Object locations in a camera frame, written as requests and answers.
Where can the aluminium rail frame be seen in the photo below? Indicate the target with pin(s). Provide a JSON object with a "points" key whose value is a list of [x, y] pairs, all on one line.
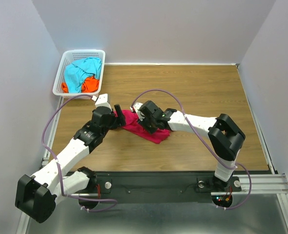
{"points": [[203, 90]]}

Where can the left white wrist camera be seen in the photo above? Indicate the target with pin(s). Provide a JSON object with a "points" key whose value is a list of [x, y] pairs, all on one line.
{"points": [[102, 100]]}

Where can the pink t-shirt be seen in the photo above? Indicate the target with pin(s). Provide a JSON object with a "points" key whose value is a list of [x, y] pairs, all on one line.
{"points": [[134, 127]]}

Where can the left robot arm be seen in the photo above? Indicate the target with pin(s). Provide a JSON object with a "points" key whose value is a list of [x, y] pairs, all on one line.
{"points": [[37, 195]]}

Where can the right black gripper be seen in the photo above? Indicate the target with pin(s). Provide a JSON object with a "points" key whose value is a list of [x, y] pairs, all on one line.
{"points": [[151, 129]]}

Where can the white plastic basket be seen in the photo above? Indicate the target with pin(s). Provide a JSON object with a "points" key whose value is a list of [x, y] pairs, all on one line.
{"points": [[67, 58]]}

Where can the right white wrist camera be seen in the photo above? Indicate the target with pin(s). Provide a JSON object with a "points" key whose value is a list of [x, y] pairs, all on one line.
{"points": [[135, 108]]}

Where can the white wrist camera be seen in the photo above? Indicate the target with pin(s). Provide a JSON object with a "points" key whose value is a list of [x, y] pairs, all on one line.
{"points": [[102, 100], [135, 108]]}

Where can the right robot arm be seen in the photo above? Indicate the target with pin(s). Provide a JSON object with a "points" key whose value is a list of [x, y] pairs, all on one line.
{"points": [[220, 134]]}

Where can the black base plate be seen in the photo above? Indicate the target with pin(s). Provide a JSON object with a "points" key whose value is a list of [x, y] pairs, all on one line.
{"points": [[158, 187]]}

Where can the orange t-shirt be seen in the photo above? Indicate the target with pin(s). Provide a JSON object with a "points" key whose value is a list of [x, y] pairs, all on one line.
{"points": [[90, 85]]}

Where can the light blue t-shirt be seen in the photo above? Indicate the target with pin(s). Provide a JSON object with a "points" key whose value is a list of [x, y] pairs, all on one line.
{"points": [[76, 73]]}

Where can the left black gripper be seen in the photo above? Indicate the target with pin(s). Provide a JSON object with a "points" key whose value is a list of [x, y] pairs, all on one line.
{"points": [[120, 116]]}

